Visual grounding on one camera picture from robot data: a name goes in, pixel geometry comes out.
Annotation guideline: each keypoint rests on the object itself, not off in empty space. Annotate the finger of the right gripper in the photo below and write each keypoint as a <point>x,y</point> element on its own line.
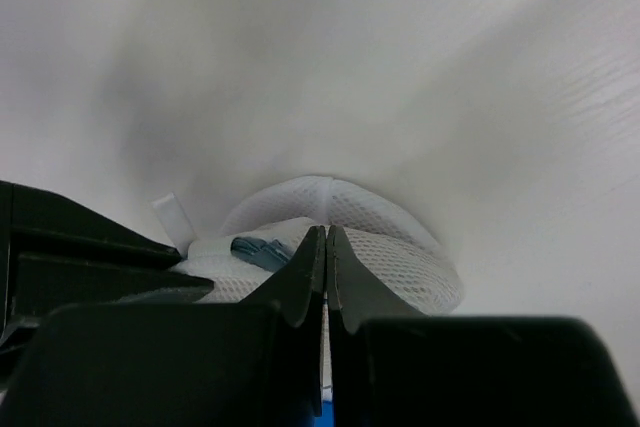
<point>56,252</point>

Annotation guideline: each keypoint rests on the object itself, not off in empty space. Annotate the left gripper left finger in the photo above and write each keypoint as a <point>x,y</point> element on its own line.
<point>252,363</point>

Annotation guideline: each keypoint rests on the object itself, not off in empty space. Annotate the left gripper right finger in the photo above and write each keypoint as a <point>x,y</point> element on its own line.
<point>395,366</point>

